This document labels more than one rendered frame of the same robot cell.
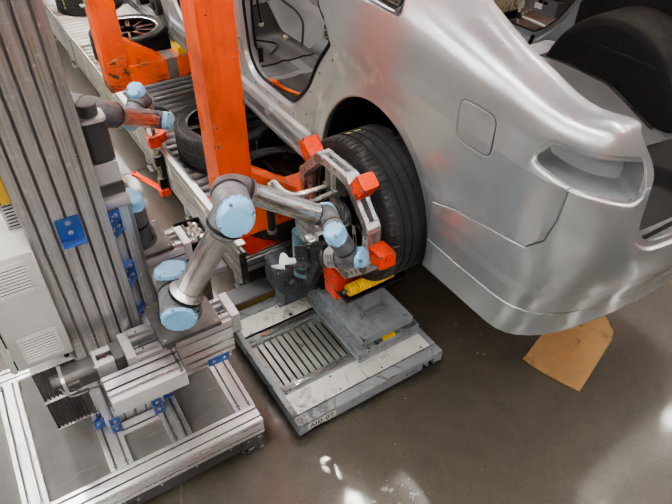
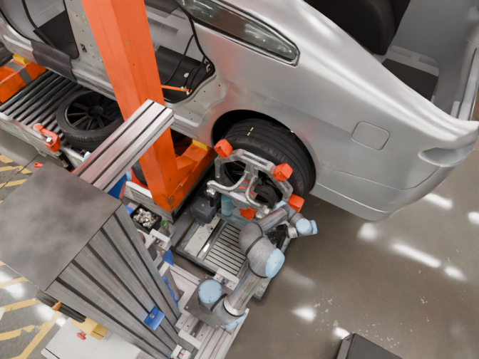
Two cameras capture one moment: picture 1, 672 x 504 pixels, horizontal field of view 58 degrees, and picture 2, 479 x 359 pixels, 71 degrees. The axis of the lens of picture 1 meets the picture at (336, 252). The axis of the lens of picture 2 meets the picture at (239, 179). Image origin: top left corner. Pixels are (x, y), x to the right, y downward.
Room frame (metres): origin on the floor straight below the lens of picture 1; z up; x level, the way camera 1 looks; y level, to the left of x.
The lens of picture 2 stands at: (1.11, 0.71, 2.76)
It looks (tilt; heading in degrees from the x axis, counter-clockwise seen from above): 57 degrees down; 328
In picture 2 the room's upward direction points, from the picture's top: 4 degrees clockwise
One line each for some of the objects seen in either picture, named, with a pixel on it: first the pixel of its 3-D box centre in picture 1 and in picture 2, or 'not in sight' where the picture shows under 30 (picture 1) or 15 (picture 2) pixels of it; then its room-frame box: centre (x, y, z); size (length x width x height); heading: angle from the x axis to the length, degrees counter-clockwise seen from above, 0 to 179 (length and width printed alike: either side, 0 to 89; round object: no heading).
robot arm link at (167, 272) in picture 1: (173, 281); (211, 293); (1.54, 0.56, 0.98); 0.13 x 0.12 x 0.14; 17
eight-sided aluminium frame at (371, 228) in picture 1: (337, 215); (251, 183); (2.09, -0.01, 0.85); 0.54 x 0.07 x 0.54; 32
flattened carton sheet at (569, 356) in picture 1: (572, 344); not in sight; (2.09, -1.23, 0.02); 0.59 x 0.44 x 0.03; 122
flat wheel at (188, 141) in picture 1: (226, 134); (98, 118); (3.60, 0.73, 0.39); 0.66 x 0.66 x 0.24
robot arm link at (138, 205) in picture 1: (128, 207); not in sight; (1.97, 0.83, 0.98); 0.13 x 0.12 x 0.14; 74
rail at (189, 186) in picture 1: (164, 157); (60, 149); (3.49, 1.14, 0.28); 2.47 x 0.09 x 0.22; 32
